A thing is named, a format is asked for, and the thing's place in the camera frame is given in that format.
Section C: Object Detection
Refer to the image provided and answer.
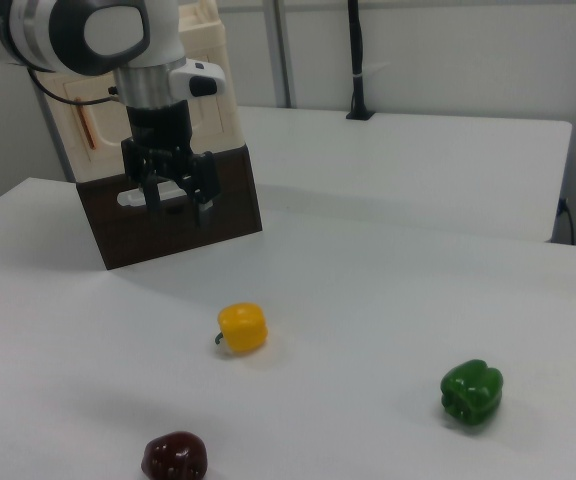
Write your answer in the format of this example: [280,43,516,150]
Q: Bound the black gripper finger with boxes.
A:
[141,180,165,215]
[195,198,215,230]

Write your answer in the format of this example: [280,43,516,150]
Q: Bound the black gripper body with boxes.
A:
[120,98,217,204]

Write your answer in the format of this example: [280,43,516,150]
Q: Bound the cream cabinet door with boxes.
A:
[64,74,233,176]

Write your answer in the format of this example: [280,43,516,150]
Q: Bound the brown door handle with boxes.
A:
[73,98,99,152]

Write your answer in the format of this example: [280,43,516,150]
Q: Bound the cream plastic cabinet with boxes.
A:
[32,0,245,184]

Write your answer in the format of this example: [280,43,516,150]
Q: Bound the dark brown drawer unit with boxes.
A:
[76,146,264,272]

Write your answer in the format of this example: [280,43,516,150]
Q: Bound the yellow bell pepper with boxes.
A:
[212,301,271,357]

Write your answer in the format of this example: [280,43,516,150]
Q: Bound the dark red bell pepper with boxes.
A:
[140,430,211,480]

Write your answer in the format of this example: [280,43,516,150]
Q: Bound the green bell pepper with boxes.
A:
[439,358,505,428]

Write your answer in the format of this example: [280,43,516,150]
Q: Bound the white drawer handle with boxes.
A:
[116,178,193,209]

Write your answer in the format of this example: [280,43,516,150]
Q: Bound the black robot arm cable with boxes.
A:
[26,66,125,107]

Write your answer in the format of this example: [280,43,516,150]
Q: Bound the black camera pole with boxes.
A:
[344,0,377,122]

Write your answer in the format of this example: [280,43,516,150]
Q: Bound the black wall cable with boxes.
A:
[557,197,576,247]

